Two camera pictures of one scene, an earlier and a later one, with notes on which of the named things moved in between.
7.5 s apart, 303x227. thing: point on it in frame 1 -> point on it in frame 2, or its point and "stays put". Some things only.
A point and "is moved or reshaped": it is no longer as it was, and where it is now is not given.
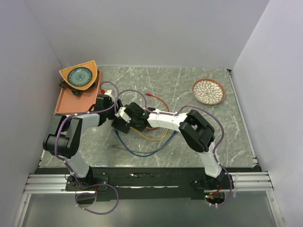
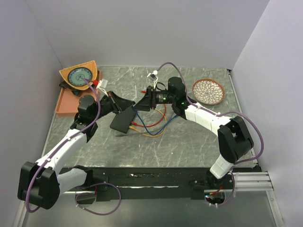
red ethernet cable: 149,94 is moved or reshaped
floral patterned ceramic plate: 208,91 stays put
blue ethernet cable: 157,151 is moved or reshaped
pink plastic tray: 68,103 stays put
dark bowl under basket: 75,91 stays put
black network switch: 120,124 stays put
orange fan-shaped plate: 91,65 stays put
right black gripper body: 134,124 -> 161,97
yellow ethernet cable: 148,137 is moved or reshaped
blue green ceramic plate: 79,76 stays put
